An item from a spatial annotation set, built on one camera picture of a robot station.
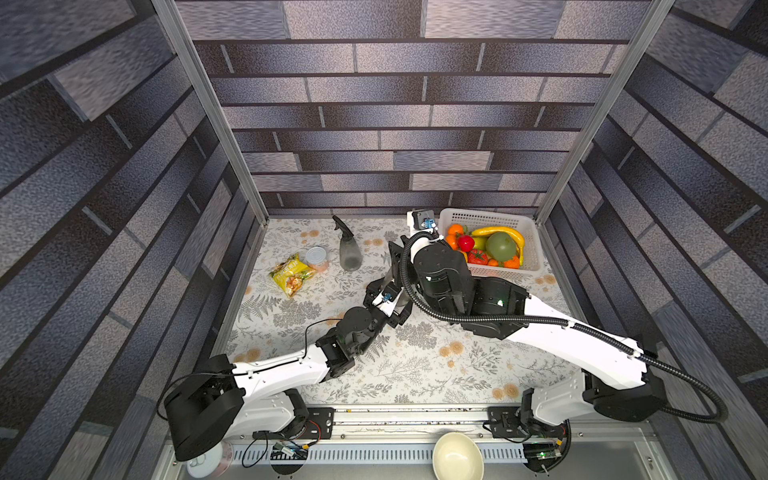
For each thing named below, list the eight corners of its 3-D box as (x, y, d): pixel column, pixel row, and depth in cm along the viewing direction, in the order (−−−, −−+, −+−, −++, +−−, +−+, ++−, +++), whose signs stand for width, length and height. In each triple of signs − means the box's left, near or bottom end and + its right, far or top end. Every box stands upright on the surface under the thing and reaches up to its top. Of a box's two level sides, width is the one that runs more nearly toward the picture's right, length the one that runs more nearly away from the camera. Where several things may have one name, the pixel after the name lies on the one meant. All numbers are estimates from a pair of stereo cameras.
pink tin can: (307, 274, 105) (303, 264, 100) (311, 256, 110) (307, 246, 105) (326, 274, 105) (323, 264, 100) (329, 256, 110) (326, 246, 105)
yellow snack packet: (271, 278, 104) (267, 271, 100) (297, 259, 109) (294, 252, 106) (291, 298, 99) (287, 291, 95) (317, 277, 104) (314, 269, 101)
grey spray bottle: (342, 266, 107) (336, 240, 96) (350, 258, 110) (346, 232, 98) (353, 274, 105) (349, 248, 94) (361, 266, 107) (358, 240, 96)
